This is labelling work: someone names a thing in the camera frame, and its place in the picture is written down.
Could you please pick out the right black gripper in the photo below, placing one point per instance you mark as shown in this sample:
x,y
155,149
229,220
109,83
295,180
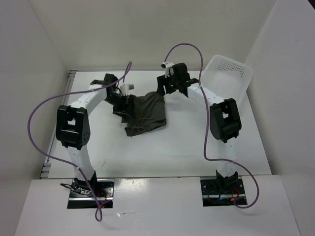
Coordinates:
x,y
162,81

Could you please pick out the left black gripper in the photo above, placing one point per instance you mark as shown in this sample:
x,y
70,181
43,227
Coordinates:
x,y
123,106

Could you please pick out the olive green shorts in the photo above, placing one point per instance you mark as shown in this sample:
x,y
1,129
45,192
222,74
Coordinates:
x,y
141,114

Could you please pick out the white plastic basket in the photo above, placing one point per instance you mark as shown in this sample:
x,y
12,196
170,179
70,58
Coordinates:
x,y
227,78

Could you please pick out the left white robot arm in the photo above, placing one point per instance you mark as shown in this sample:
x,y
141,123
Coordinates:
x,y
73,127

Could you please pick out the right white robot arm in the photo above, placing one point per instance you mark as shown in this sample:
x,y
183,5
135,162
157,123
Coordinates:
x,y
222,116

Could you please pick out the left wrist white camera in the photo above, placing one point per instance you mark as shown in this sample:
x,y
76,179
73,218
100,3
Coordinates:
x,y
125,88

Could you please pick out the wrist white camera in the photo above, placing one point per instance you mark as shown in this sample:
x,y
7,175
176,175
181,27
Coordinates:
x,y
168,68
125,88

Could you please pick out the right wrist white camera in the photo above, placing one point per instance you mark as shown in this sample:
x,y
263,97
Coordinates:
x,y
168,68

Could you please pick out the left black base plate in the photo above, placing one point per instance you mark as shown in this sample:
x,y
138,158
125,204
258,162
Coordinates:
x,y
82,198

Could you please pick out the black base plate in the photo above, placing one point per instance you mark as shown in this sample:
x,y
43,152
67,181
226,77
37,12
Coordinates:
x,y
213,197
82,198

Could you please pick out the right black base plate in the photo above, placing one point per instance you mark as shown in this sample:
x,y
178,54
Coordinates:
x,y
213,197

